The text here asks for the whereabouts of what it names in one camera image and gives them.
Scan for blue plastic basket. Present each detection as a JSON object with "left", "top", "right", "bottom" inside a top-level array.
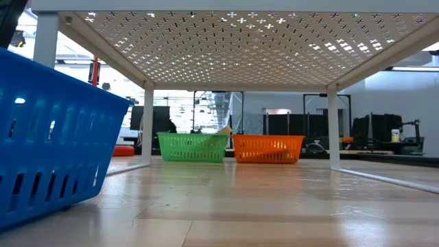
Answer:
[{"left": 0, "top": 47, "right": 134, "bottom": 230}]

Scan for green plastic basket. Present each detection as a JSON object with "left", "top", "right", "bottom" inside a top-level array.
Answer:
[{"left": 156, "top": 132, "right": 230, "bottom": 163}]

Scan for person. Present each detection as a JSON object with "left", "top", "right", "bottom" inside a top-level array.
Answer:
[{"left": 161, "top": 118, "right": 178, "bottom": 134}]

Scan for orange plastic basket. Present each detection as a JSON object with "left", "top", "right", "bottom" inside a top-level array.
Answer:
[{"left": 232, "top": 134, "right": 305, "bottom": 165}]

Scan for black background monitor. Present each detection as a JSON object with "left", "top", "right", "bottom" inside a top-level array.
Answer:
[{"left": 130, "top": 106, "right": 171, "bottom": 133}]

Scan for white perforated metal shelf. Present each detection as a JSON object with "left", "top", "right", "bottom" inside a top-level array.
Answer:
[{"left": 31, "top": 0, "right": 439, "bottom": 195}]

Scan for black partition panels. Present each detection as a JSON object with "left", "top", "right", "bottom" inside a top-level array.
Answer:
[{"left": 263, "top": 108, "right": 330, "bottom": 138}]

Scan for black dome object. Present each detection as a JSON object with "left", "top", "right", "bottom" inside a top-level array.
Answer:
[{"left": 305, "top": 143, "right": 329, "bottom": 155}]

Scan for black ceiling fixture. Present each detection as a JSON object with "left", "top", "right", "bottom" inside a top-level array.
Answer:
[{"left": 8, "top": 30, "right": 27, "bottom": 48}]

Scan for black mechanical device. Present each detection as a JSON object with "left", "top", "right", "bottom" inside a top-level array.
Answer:
[{"left": 0, "top": 0, "right": 29, "bottom": 49}]

